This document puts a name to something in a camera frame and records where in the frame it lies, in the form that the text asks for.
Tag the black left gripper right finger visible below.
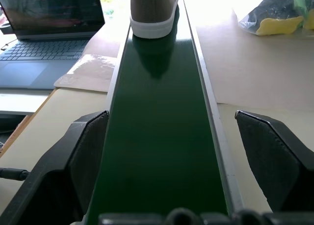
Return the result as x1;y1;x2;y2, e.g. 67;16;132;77
235;110;314;213

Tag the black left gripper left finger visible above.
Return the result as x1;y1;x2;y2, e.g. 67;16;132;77
0;110;109;225

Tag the brown cardboard sheet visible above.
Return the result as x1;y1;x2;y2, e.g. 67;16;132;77
53;0;131;93

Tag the green conveyor belt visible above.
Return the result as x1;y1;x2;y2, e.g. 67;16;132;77
82;0;245;225

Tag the dark grey laptop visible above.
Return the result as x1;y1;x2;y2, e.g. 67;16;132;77
0;0;105;90

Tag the clear plastic bag with items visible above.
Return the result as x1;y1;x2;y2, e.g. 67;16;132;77
232;0;314;37

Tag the tan canvas sneaker white sole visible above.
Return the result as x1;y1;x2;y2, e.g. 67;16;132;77
129;0;179;39

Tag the black cable plug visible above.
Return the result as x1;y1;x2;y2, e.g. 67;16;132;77
0;168;30;181

